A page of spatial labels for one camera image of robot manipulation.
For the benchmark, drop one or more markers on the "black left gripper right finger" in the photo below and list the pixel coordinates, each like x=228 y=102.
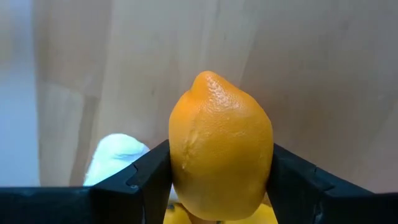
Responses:
x=311 y=202

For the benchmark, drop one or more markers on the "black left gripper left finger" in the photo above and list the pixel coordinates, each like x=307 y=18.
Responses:
x=124 y=202

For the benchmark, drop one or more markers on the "white garlic bulb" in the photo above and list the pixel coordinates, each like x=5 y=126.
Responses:
x=115 y=155

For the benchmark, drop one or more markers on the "yellow lemon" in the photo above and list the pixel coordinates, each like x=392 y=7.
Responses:
x=175 y=216
x=264 y=216

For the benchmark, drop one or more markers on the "orange lemon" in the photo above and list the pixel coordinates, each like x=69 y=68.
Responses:
x=220 y=149

